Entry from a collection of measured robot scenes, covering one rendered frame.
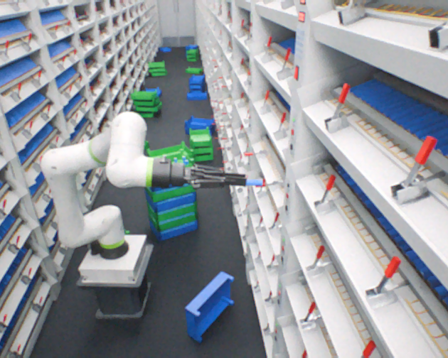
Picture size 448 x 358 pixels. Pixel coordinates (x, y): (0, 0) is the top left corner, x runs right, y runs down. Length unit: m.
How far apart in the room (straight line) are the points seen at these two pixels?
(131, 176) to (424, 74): 0.82
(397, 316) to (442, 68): 0.37
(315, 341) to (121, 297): 1.18
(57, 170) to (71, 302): 1.01
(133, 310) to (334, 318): 1.36
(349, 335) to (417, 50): 0.58
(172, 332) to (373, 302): 1.47
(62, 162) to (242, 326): 1.20
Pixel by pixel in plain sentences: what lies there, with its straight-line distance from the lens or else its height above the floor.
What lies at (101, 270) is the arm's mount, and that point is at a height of 0.36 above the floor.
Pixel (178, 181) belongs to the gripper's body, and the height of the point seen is 1.03.
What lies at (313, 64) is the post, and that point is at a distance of 0.88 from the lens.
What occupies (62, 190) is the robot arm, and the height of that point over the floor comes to 0.85.
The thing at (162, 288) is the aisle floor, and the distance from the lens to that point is 2.21.
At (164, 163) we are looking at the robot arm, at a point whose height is 1.09.
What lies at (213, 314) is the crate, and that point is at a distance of 2.04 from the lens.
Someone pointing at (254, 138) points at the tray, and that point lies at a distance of 1.66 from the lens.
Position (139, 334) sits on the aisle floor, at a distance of 2.02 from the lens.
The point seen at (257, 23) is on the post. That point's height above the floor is 1.42.
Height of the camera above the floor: 1.57
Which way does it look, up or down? 29 degrees down
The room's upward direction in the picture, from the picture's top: 1 degrees counter-clockwise
